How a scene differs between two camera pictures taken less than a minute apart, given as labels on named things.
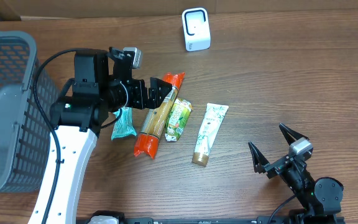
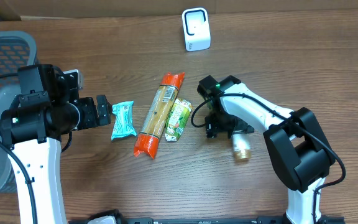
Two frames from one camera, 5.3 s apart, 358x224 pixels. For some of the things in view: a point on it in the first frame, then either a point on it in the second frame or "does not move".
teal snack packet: [123, 126] does not move
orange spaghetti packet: [157, 117] does not move
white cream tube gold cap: [214, 116] -> [242, 145]
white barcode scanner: [196, 29] does not move
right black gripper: [261, 163] -> [216, 127]
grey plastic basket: [15, 141] does not move
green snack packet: [180, 111] does not move
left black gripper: [155, 99] -> [94, 118]
